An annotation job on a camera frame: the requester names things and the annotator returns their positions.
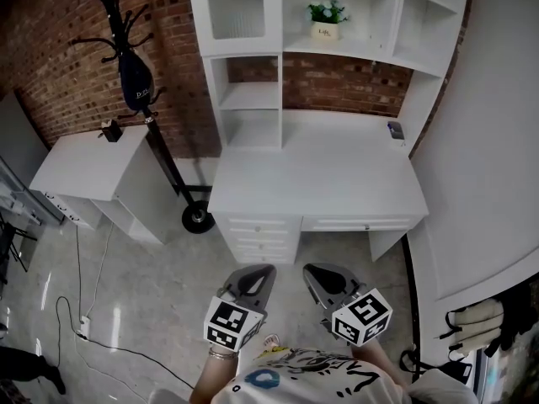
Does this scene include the person's right forearm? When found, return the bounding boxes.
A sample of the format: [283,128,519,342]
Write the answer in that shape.
[349,338,408,391]

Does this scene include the white side cabinet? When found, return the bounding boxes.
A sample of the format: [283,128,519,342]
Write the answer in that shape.
[28,126,180,246]

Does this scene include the potted flower plant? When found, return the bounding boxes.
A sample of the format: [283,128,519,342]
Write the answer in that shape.
[307,0,350,41]

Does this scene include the black jacket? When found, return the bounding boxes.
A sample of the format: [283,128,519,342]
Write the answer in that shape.
[483,292,539,357]

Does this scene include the person's left forearm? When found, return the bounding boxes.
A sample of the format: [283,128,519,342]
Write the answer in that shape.
[189,349,240,403]

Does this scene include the person's printed white shirt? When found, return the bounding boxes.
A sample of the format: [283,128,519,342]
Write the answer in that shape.
[147,345,481,404]

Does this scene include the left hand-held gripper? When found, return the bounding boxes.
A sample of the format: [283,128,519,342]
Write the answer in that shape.
[203,263,278,352]

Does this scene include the grey partition panel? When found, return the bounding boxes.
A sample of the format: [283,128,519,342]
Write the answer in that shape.
[0,93,64,226]

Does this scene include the thin grey cable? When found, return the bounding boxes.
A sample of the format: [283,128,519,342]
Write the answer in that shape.
[75,225,83,323]

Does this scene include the cream backpack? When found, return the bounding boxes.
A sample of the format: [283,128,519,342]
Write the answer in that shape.
[437,299,506,359]

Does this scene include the black pouch bag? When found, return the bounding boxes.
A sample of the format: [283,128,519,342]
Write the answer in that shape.
[399,345,473,385]

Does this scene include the pink checkered cloth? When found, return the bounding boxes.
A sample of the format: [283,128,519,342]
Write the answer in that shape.
[0,379,30,404]

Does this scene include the black metal folding stand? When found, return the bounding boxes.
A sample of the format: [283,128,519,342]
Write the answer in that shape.
[0,212,39,273]

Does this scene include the black floor cable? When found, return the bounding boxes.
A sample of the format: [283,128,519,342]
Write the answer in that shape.
[54,295,197,391]

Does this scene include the black coat rack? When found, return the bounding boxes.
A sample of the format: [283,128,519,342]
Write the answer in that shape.
[69,0,216,235]

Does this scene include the white desk with hutch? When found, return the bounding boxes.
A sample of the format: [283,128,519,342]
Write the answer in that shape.
[187,0,471,265]

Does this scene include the dark navy cap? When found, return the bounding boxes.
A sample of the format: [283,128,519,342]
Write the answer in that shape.
[118,48,153,112]

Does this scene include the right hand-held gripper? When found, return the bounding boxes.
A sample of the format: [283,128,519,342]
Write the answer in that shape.
[302,262,394,348]

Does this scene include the black pen holder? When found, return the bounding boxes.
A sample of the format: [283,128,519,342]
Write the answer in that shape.
[100,119,123,143]

